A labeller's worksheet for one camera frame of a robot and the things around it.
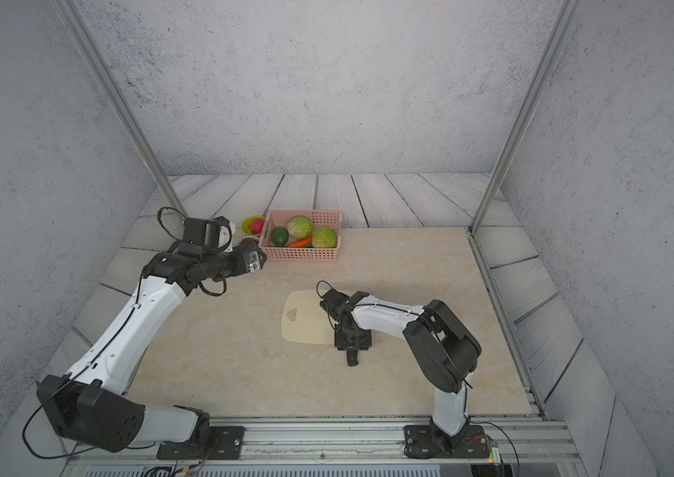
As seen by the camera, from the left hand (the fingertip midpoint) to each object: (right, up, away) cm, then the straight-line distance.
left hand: (258, 258), depth 78 cm
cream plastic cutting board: (+10, -20, +18) cm, 28 cm away
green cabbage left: (+6, +11, +35) cm, 37 cm away
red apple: (-11, +11, +36) cm, 39 cm away
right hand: (+24, -26, +10) cm, 37 cm away
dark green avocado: (-2, +8, +36) cm, 36 cm away
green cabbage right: (+15, +7, +29) cm, 34 cm away
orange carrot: (+7, +5, +35) cm, 36 cm away
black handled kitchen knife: (+25, -28, +7) cm, 38 cm away
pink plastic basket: (-3, +15, +40) cm, 43 cm away
